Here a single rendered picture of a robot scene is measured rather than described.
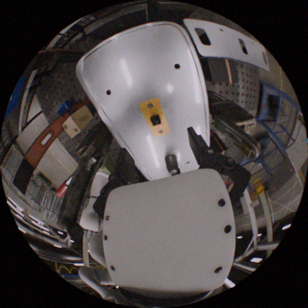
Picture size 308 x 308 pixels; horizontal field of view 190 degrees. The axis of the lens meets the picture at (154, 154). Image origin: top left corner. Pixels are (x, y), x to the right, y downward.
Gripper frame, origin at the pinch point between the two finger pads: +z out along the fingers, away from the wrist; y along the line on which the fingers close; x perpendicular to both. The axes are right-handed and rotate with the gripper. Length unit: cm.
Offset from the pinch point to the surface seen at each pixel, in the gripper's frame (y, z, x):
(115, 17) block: 1.7, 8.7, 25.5
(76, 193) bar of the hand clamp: -15.0, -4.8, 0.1
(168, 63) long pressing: 5.9, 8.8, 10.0
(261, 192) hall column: 502, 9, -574
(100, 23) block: -1.2, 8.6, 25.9
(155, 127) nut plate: -0.4, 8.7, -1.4
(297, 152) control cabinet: 758, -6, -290
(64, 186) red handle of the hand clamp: -21.7, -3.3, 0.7
